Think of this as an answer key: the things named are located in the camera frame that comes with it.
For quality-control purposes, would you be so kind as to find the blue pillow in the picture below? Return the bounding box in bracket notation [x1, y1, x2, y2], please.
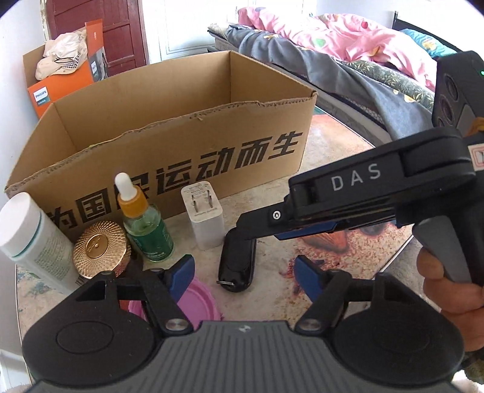
[400, 28, 455, 58]

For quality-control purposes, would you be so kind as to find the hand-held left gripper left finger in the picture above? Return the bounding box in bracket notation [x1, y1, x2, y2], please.
[74, 254, 196, 338]

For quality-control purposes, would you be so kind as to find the green dropper bottle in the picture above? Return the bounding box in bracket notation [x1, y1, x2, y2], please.
[115, 173, 175, 263]

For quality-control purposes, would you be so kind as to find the dark red wooden door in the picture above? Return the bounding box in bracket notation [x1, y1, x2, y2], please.
[44, 0, 149, 72]

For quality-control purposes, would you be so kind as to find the gold ribbed jar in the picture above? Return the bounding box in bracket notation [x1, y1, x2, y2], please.
[73, 222, 133, 280]

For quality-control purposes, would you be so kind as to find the white plug charger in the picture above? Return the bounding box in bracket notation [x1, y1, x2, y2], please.
[180, 180, 225, 250]

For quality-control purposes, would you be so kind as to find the green floral quilt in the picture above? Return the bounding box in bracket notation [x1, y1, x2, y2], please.
[340, 58, 435, 111]

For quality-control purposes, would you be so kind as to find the black car key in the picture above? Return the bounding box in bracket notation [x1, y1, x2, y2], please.
[216, 227, 258, 294]

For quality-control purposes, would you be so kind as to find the beige cloth bag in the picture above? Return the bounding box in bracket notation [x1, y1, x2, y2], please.
[36, 31, 89, 81]

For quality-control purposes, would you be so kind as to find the large brown cardboard box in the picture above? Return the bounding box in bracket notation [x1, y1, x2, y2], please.
[5, 50, 317, 243]

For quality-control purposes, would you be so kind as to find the pink printed blanket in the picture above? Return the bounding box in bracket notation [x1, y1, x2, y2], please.
[237, 5, 440, 92]

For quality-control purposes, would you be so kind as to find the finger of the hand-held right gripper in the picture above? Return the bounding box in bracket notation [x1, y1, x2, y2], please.
[235, 206, 338, 242]

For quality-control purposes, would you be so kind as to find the white squeeze tube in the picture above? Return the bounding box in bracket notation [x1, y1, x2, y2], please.
[0, 192, 83, 296]

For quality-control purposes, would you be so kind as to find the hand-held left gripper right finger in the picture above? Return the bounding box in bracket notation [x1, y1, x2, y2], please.
[294, 255, 402, 336]

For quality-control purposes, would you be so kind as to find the white door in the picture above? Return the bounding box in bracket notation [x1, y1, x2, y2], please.
[147, 0, 248, 66]

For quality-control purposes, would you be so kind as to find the orange appliance box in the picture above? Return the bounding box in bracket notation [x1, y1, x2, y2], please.
[23, 19, 111, 119]

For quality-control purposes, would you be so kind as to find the pink round lid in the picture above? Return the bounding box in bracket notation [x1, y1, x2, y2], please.
[128, 280, 222, 330]

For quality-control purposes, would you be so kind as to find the person's right hand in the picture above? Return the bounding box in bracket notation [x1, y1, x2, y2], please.
[416, 248, 484, 353]

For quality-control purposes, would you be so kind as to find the bed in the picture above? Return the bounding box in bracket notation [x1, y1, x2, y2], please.
[207, 11, 466, 149]

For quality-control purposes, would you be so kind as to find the grey blanket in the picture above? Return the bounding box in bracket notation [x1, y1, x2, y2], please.
[222, 23, 434, 141]

